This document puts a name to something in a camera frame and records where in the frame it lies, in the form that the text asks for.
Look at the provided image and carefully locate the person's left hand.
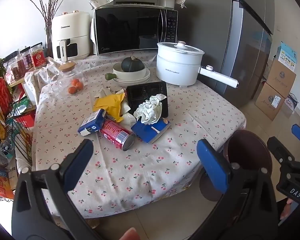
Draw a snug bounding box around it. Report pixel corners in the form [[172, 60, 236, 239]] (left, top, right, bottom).
[[121, 227, 141, 240]]

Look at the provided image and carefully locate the dark green squash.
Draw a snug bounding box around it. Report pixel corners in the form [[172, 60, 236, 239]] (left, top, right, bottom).
[[121, 56, 145, 73]]

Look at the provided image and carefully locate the blue and white box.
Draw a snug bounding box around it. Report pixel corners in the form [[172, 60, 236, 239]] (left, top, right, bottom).
[[277, 41, 298, 67]]

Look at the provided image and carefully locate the white crumpled tissue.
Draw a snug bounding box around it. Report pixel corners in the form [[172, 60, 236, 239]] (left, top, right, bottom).
[[120, 100, 138, 126]]

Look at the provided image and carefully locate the grey refrigerator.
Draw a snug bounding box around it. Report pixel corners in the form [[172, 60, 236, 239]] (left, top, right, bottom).
[[216, 0, 275, 103]]

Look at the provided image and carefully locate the white paper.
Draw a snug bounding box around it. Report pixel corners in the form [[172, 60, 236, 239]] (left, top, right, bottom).
[[133, 93, 164, 125]]

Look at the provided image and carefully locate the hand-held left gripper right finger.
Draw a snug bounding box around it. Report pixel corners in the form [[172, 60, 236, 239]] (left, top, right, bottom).
[[190, 139, 279, 240]]

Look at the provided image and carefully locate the black wire rack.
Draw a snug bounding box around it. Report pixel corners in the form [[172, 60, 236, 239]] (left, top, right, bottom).
[[0, 97, 36, 161]]

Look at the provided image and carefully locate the brown round trash bin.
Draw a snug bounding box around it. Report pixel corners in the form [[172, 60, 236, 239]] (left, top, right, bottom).
[[199, 129, 278, 205]]

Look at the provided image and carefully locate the red drink can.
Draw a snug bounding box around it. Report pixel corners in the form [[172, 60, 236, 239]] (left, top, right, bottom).
[[100, 119, 136, 152]]

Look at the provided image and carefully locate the brown cardboard box with label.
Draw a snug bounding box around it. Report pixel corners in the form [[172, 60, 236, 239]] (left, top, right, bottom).
[[255, 82, 289, 121]]

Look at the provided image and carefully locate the white electric pot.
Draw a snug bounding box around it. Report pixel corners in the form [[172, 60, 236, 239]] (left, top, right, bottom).
[[156, 41, 239, 88]]

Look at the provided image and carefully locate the crumpled beige wrapper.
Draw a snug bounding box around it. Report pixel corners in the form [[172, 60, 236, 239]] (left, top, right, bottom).
[[93, 86, 125, 99]]

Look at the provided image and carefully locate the blue and white carton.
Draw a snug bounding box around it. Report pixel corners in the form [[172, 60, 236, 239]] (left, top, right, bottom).
[[77, 109, 107, 137]]

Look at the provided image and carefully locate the glass jar with wooden lid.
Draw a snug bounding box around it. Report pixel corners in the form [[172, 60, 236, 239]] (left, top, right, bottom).
[[50, 62, 84, 95]]

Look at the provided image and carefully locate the clear jar with red label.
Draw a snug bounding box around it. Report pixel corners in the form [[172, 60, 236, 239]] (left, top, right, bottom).
[[30, 44, 46, 68]]

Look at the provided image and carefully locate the white plate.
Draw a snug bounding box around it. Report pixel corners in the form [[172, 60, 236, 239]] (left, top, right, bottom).
[[113, 74, 151, 85]]

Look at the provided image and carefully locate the wooden shelf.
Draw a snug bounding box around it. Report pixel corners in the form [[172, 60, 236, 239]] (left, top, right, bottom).
[[9, 74, 38, 111]]

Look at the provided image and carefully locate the white bowl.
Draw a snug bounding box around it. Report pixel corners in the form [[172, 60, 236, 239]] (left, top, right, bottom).
[[112, 62, 150, 82]]

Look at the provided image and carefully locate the blue book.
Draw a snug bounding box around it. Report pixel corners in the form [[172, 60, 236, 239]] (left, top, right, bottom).
[[131, 118, 172, 144]]

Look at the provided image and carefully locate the black microwave oven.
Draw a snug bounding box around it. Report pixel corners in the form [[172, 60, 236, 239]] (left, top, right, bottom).
[[91, 0, 178, 58]]

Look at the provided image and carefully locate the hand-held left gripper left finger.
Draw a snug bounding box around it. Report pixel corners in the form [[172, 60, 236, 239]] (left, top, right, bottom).
[[11, 138, 108, 240]]

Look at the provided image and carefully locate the orange printed bag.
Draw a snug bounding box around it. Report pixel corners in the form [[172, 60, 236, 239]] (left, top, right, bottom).
[[0, 165, 18, 201]]

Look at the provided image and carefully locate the cream air fryer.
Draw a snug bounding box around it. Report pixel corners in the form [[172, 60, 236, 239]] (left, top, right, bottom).
[[51, 11, 91, 62]]

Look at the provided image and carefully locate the person's right hand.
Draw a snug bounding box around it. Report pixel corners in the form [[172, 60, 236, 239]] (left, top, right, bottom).
[[280, 197, 294, 219]]

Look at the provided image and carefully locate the dark glass vase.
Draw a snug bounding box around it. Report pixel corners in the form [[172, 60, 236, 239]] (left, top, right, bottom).
[[45, 25, 54, 58]]

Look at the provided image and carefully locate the black plastic tray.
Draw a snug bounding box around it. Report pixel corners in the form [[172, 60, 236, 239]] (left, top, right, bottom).
[[126, 81, 169, 118]]

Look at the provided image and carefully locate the bunch of dry twigs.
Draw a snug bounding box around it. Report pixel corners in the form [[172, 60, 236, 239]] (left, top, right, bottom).
[[30, 0, 66, 28]]

